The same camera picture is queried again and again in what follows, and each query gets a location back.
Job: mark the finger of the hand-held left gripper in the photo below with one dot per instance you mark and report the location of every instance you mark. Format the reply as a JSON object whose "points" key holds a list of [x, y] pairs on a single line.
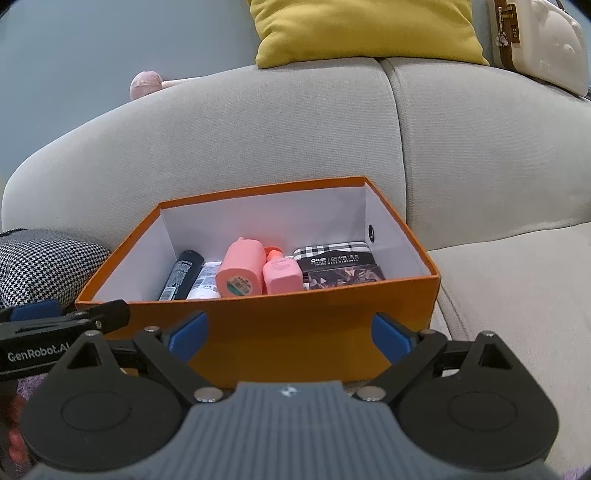
{"points": [[34, 310], [111, 314]]}

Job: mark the pink cup with spout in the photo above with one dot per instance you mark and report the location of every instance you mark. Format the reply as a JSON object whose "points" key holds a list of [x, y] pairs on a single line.
{"points": [[240, 267]]}

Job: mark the purple fluffy cloth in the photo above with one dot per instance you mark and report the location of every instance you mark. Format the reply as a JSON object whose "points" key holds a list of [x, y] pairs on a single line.
{"points": [[30, 385]]}

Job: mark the beige sofa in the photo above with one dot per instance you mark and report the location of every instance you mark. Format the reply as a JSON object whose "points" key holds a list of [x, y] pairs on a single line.
{"points": [[485, 184]]}

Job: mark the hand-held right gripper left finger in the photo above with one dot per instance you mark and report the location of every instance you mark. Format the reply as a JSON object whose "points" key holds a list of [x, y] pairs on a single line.
{"points": [[189, 334]]}

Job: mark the yellow cushion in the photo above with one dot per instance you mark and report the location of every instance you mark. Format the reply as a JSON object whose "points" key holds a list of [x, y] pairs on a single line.
{"points": [[360, 27]]}

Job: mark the orange cardboard box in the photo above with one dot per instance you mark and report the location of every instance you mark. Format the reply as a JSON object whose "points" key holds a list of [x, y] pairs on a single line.
{"points": [[277, 332]]}

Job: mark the dark printed card box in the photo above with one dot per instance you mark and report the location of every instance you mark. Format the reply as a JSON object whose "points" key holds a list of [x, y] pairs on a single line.
{"points": [[346, 278]]}

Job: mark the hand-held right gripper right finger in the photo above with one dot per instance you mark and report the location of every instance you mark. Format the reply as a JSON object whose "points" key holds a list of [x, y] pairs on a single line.
{"points": [[392, 337]]}

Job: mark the houndstooth cushion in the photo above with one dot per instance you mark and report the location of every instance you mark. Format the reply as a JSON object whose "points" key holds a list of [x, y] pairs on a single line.
{"points": [[41, 263]]}

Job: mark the white cream tube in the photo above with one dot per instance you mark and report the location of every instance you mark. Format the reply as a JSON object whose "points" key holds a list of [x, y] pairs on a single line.
{"points": [[205, 281]]}

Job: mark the pink pump bottle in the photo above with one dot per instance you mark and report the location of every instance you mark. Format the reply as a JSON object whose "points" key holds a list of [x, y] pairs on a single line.
{"points": [[281, 274]]}

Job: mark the black bottle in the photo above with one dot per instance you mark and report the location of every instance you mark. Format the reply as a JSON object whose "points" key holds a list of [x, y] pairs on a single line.
{"points": [[182, 274]]}

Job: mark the plaid glasses case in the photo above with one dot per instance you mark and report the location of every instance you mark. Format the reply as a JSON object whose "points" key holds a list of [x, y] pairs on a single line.
{"points": [[332, 258]]}

